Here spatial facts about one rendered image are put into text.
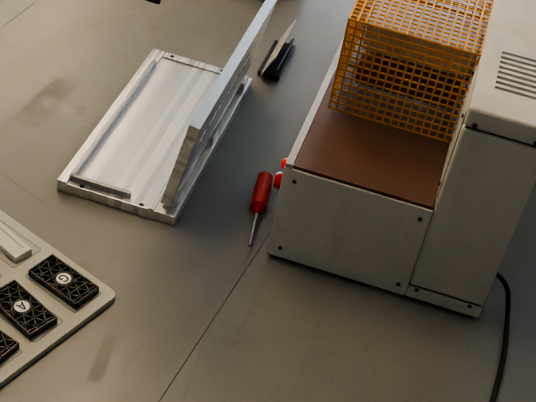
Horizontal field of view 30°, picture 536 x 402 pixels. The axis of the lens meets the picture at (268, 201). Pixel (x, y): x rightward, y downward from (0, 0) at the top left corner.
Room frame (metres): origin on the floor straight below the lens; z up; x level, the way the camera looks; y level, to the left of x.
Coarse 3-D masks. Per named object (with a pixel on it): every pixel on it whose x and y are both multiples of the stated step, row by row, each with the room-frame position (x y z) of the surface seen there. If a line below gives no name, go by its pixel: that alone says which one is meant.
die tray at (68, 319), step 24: (0, 216) 1.13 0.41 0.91; (24, 240) 1.09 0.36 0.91; (0, 264) 1.03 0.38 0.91; (24, 264) 1.04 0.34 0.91; (72, 264) 1.06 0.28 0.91; (72, 312) 0.96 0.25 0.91; (96, 312) 0.97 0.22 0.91; (24, 336) 0.90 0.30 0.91; (48, 336) 0.91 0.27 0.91; (24, 360) 0.86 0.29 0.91; (0, 384) 0.82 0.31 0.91
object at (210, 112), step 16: (272, 0) 1.60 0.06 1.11; (256, 16) 1.54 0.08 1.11; (256, 32) 1.49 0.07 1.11; (240, 48) 1.43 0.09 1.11; (256, 48) 1.60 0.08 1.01; (240, 64) 1.41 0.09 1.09; (224, 80) 1.33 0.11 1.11; (240, 80) 1.53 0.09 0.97; (208, 96) 1.27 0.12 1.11; (224, 96) 1.36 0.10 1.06; (208, 112) 1.23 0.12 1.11; (192, 128) 1.19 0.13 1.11; (208, 128) 1.31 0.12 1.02; (192, 144) 1.19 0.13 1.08; (176, 160) 1.19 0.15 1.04; (192, 160) 1.26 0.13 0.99; (176, 176) 1.19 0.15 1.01; (176, 192) 1.20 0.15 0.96
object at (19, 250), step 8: (0, 224) 1.10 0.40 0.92; (0, 232) 1.08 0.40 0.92; (8, 232) 1.09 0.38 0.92; (0, 240) 1.07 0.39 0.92; (8, 240) 1.07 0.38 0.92; (16, 240) 1.07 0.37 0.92; (0, 248) 1.06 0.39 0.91; (8, 248) 1.05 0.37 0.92; (16, 248) 1.06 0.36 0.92; (24, 248) 1.06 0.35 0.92; (8, 256) 1.05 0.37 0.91; (16, 256) 1.04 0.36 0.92; (24, 256) 1.05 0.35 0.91
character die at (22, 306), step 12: (0, 288) 0.97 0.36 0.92; (12, 288) 0.98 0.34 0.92; (24, 288) 0.98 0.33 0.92; (0, 300) 0.95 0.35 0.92; (12, 300) 0.96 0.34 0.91; (24, 300) 0.96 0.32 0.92; (36, 300) 0.96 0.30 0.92; (0, 312) 0.94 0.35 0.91; (12, 312) 0.93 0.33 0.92; (24, 312) 0.94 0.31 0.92; (36, 312) 0.94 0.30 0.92; (48, 312) 0.95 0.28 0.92; (24, 324) 0.91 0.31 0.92; (36, 324) 0.92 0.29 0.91; (48, 324) 0.92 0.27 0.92
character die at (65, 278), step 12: (48, 264) 1.04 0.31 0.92; (60, 264) 1.04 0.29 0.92; (36, 276) 1.01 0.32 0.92; (48, 276) 1.01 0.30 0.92; (60, 276) 1.02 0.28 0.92; (72, 276) 1.02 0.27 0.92; (84, 276) 1.03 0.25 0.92; (48, 288) 1.00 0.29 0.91; (60, 288) 1.00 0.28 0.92; (72, 288) 1.00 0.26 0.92; (84, 288) 1.01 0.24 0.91; (96, 288) 1.01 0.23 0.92; (72, 300) 0.97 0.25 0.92; (84, 300) 0.98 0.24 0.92
